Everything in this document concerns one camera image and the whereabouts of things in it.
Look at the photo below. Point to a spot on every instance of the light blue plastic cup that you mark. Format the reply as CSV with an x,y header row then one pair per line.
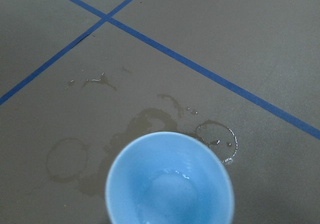
x,y
168,177

